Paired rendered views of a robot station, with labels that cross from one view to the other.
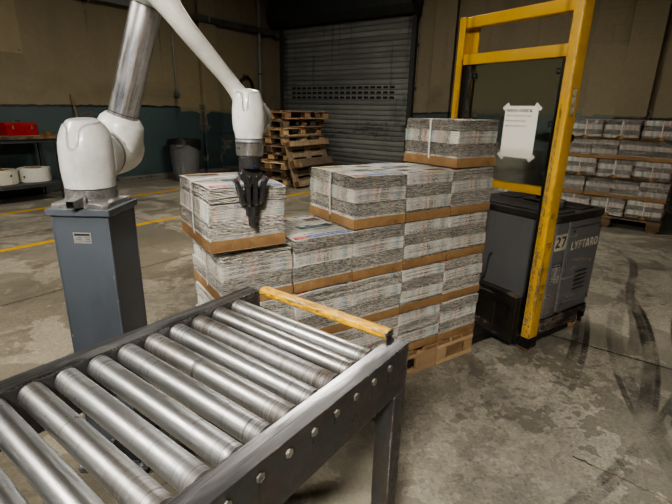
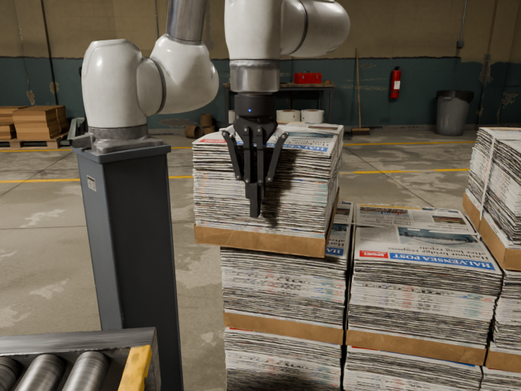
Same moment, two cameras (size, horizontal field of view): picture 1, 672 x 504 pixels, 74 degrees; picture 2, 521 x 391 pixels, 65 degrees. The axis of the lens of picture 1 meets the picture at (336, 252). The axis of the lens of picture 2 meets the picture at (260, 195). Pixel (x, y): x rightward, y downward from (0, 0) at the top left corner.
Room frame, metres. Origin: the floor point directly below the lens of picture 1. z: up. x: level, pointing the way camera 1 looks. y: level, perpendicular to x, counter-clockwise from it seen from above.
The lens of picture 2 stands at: (1.00, -0.28, 1.21)
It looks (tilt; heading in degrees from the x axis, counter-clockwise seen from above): 18 degrees down; 48
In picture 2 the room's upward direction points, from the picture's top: straight up
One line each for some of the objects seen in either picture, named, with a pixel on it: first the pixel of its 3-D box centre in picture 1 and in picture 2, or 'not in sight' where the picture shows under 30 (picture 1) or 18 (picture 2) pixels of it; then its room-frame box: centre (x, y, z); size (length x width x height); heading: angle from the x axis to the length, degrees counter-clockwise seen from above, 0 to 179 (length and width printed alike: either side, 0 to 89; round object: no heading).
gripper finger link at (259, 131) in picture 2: (254, 190); (261, 154); (1.52, 0.28, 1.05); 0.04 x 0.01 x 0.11; 34
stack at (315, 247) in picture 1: (328, 305); (453, 377); (1.98, 0.03, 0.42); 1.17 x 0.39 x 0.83; 124
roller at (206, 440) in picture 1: (157, 406); not in sight; (0.71, 0.33, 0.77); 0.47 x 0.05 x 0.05; 53
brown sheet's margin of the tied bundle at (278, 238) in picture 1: (241, 237); (266, 226); (1.59, 0.35, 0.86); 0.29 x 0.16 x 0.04; 123
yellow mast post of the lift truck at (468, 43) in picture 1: (455, 169); not in sight; (2.90, -0.76, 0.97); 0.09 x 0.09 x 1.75; 34
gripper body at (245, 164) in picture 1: (250, 170); (255, 119); (1.51, 0.29, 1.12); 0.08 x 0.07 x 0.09; 124
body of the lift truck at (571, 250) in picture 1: (522, 259); not in sight; (2.83, -1.24, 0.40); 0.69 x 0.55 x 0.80; 34
